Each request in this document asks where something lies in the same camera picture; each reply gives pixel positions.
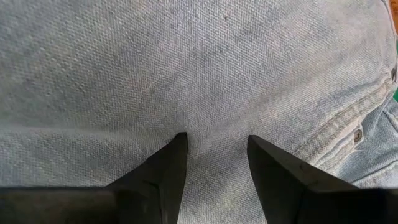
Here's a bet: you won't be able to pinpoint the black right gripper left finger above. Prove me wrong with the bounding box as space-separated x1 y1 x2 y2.
0 133 188 224

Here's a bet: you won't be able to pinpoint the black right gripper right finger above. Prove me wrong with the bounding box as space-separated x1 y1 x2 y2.
248 135 398 224

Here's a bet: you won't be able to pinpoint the light blue denim jeans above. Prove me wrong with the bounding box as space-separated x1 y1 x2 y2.
0 0 398 224

